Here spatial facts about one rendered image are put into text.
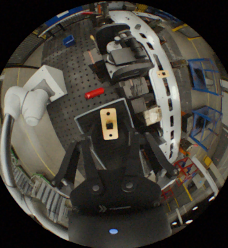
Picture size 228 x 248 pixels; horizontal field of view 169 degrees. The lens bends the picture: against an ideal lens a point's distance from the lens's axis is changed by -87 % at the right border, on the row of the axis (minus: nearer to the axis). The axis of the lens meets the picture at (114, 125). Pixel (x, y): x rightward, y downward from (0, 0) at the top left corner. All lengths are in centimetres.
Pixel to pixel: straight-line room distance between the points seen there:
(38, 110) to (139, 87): 52
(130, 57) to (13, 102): 57
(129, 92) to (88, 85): 44
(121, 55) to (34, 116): 49
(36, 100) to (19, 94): 15
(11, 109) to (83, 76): 58
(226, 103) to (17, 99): 859
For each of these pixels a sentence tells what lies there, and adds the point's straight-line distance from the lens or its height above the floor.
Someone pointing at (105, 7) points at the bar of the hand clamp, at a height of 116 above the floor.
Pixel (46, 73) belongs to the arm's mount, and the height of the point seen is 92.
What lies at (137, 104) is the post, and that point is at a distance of 29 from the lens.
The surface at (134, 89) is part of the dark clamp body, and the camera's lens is 31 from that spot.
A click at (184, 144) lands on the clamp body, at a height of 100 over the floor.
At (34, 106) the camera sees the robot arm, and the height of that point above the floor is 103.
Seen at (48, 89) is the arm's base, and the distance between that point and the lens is 66.
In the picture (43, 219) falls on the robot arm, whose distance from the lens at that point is 36.
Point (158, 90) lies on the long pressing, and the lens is 44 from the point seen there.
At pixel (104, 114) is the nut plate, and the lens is 21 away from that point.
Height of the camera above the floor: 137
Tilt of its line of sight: 68 degrees down
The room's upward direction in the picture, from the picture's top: 169 degrees clockwise
